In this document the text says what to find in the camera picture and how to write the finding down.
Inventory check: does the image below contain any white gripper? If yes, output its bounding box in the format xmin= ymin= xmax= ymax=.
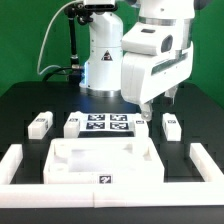
xmin=120 ymin=43 xmax=194 ymax=122

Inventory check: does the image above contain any white desk tabletop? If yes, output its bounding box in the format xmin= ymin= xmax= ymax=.
xmin=43 ymin=137 xmax=165 ymax=185

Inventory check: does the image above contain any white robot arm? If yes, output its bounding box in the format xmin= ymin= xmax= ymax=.
xmin=80 ymin=0 xmax=198 ymax=120

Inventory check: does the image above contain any marker tag sheet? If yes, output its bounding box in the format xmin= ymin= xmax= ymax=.
xmin=80 ymin=113 xmax=134 ymax=132

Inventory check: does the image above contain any white U-shaped obstacle frame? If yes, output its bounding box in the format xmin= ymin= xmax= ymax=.
xmin=0 ymin=144 xmax=224 ymax=208

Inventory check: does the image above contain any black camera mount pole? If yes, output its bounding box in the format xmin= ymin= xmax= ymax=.
xmin=64 ymin=3 xmax=92 ymax=84

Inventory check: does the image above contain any white cable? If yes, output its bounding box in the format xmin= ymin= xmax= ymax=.
xmin=36 ymin=0 xmax=81 ymax=76

